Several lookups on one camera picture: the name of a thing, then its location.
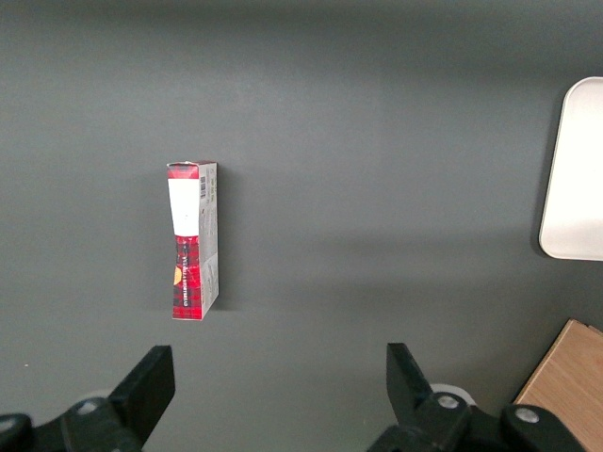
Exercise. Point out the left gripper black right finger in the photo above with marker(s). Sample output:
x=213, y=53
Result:
x=407, y=386

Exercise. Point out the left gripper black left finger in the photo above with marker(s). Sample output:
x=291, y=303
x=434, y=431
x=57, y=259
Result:
x=148, y=381

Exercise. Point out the red plaid cardboard box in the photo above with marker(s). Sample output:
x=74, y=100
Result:
x=186, y=282

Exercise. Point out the white plastic tray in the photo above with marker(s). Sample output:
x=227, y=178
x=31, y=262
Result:
x=579, y=174

